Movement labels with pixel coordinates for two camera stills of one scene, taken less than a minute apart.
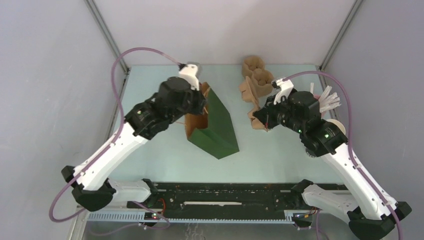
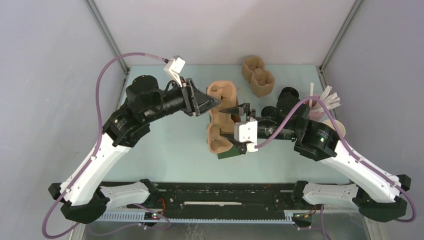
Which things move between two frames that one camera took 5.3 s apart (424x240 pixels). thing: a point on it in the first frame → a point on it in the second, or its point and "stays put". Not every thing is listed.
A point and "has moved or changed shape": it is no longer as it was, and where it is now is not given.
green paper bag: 211,130 has moved or changed shape
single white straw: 312,87 stays put
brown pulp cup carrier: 248,95 → 226,92
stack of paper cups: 338,124 stays put
